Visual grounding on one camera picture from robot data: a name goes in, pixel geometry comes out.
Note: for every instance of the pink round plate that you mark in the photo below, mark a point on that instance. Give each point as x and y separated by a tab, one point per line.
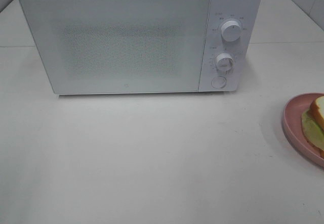
292	126

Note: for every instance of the sandwich with lettuce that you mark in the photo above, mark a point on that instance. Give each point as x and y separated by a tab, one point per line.
312	124

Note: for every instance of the lower white timer knob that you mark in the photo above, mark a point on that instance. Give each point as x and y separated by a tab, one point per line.
224	62

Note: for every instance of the upper white power knob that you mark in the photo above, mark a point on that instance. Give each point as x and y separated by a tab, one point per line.
231	30

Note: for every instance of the white microwave door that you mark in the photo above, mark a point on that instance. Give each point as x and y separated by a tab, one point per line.
119	46

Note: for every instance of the white microwave oven body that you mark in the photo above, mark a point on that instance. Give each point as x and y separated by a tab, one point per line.
220	10

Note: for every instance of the round door release button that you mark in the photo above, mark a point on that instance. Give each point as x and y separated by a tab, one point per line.
218	82

